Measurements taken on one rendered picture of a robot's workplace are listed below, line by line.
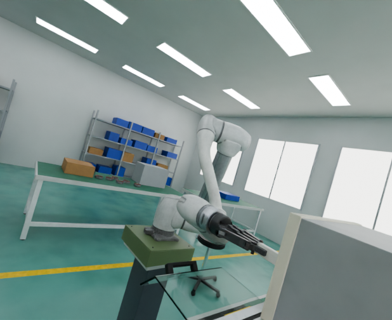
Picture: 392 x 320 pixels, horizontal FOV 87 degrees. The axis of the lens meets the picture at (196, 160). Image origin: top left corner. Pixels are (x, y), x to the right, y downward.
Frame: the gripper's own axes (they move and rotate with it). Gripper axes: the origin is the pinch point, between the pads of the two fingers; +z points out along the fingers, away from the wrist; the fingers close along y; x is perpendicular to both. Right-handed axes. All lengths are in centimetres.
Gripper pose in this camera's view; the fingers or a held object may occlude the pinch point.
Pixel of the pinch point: (268, 253)
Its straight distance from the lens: 63.8
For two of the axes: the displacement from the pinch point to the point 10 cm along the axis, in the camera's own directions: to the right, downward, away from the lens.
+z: 6.0, 1.7, -7.8
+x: 2.8, -9.6, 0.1
